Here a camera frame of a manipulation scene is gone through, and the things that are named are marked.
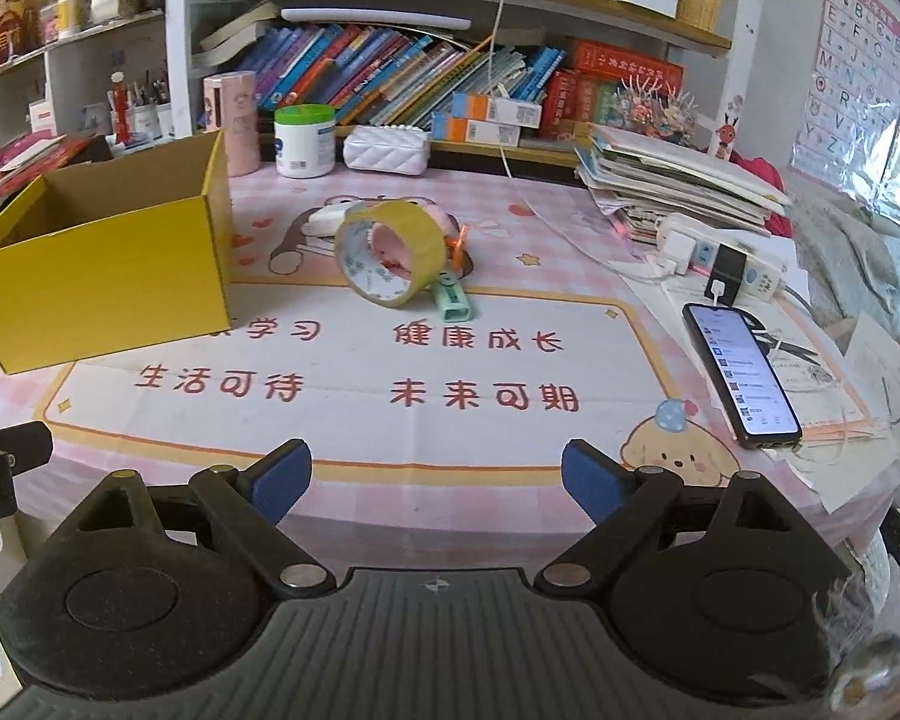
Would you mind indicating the black smartphone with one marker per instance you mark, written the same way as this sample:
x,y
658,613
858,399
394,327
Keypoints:
x,y
742,371

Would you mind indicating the red white toy stick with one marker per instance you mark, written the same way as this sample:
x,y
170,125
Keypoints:
x,y
120,116

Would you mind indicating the yellow cardboard box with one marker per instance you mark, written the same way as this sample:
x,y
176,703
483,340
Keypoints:
x,y
105,277

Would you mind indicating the pink printed cylinder container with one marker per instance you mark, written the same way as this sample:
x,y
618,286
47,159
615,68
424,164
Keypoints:
x,y
232,120

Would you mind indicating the small mint green plastic object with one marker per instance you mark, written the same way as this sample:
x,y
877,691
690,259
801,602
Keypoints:
x,y
454,300

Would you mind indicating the small orange plastic object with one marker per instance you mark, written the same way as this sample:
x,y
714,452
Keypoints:
x,y
457,246

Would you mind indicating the row of colourful books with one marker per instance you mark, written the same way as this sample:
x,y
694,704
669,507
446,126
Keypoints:
x,y
375,75

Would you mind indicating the orange blue carton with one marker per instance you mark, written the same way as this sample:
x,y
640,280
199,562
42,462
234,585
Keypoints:
x,y
495,109
469,129

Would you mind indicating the yellow tape roll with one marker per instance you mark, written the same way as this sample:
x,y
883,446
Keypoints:
x,y
409,229

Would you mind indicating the pink plush toy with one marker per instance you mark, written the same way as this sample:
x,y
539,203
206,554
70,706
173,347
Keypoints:
x,y
392,244

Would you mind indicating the alphabet wall poster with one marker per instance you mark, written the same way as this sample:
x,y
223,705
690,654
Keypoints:
x,y
847,75

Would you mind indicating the printed worksheet paper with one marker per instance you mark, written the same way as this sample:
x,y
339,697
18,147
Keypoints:
x,y
825,375

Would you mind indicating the white pen cup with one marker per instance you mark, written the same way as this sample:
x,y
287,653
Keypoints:
x,y
165,120
144,122

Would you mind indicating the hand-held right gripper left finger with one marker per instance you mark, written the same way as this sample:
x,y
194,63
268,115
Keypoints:
x,y
281,484

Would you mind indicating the pile of red envelopes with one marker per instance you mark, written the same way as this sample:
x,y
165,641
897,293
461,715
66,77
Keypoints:
x,y
22,161

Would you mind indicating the red dictionary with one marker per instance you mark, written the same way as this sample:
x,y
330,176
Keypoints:
x,y
626,64

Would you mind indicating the pink plaid desk mat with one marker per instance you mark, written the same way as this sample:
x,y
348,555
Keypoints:
x,y
420,427

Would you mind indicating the white charger plug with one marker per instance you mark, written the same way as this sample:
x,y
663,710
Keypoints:
x,y
322,223

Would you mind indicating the white quilted purse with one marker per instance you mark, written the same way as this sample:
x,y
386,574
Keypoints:
x,y
386,150

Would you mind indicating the small red white box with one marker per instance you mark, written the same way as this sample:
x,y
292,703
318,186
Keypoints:
x,y
39,118

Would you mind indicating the black plug adapter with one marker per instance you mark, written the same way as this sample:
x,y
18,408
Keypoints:
x,y
729,266

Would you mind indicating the colourful beaded ornament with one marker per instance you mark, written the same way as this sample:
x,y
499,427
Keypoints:
x,y
656,112

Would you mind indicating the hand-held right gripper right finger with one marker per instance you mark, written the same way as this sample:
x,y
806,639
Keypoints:
x,y
592,481

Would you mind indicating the cartoon deer sticker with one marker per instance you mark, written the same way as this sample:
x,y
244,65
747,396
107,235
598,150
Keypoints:
x,y
726,135

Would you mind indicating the grey blanket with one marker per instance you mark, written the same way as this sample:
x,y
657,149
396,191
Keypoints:
x,y
855,255

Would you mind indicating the white side shelf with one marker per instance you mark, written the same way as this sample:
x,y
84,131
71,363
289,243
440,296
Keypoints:
x,y
67,52

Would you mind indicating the red cloth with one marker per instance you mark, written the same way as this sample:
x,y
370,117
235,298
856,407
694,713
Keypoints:
x,y
765,180

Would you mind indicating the white power strip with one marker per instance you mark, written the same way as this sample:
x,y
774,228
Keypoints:
x,y
757,270

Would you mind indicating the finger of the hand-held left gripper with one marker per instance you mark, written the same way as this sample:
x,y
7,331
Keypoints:
x,y
22,446

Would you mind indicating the leaning thick paperback books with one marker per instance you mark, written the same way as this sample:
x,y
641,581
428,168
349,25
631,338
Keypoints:
x,y
240,34

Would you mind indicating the white jar green lid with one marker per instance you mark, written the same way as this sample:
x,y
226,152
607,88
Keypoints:
x,y
305,142

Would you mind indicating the stack of workbooks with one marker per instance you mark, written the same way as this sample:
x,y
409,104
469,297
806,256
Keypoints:
x,y
675,172

